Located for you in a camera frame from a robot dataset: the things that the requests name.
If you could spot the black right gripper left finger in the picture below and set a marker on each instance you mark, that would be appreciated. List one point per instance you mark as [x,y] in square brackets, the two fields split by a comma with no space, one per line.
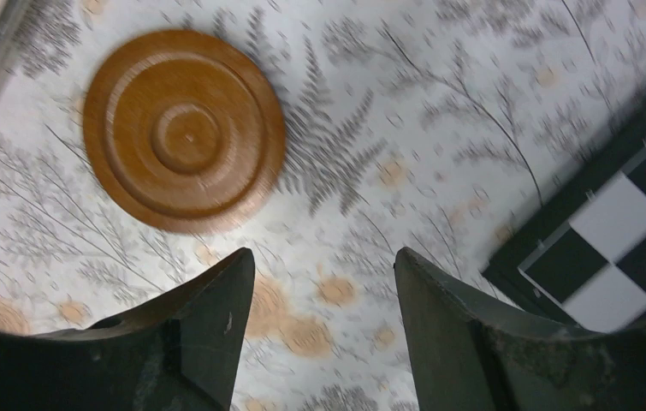
[177,351]

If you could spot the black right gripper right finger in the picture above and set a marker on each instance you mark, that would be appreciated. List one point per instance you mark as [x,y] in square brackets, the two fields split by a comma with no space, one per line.
[470,351]

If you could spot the black white chessboard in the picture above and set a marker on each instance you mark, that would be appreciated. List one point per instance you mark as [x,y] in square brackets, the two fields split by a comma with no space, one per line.
[581,259]

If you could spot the brown ridged coaster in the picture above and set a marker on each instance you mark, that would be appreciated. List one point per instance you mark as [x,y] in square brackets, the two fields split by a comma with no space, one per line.
[184,132]

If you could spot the floral tablecloth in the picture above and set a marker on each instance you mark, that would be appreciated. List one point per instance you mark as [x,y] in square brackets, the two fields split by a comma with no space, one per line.
[435,125]

